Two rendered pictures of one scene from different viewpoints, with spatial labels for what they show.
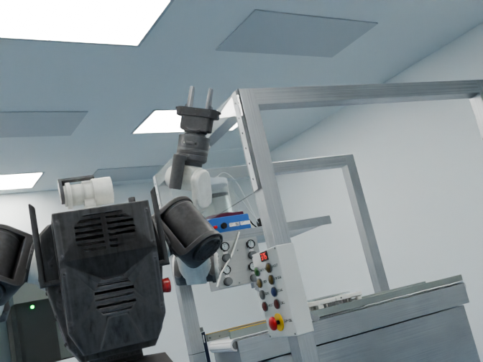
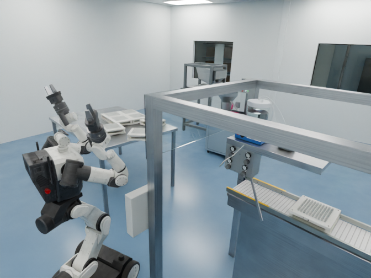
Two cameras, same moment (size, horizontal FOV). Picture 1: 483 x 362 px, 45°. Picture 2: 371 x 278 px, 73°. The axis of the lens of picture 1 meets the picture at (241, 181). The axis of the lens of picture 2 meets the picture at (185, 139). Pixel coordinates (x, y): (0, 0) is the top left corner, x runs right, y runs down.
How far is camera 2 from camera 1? 2.22 m
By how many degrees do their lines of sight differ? 76
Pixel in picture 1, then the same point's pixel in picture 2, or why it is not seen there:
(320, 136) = not seen: outside the picture
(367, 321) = (318, 246)
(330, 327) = (286, 228)
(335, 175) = not seen: outside the picture
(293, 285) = (128, 215)
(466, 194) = not seen: outside the picture
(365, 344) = (315, 254)
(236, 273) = (235, 165)
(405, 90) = (288, 142)
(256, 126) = (149, 123)
